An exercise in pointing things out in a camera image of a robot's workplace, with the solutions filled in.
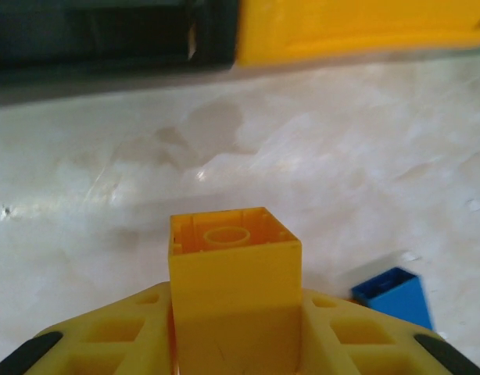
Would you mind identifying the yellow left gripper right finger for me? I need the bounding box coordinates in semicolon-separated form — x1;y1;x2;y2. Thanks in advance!
299;286;480;375

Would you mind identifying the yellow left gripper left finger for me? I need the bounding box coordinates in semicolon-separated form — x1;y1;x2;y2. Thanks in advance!
0;281;179;375

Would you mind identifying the yellow plastic bin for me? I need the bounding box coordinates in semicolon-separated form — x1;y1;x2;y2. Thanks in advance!
235;0;480;70

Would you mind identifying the black plastic bin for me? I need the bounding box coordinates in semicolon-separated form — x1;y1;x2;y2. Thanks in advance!
0;0;240;107

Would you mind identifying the blue square lego brick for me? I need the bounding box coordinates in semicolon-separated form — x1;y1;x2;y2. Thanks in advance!
350;266;435;332

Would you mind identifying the yellow square lego brick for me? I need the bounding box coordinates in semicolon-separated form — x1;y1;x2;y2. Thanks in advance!
169;206;304;375

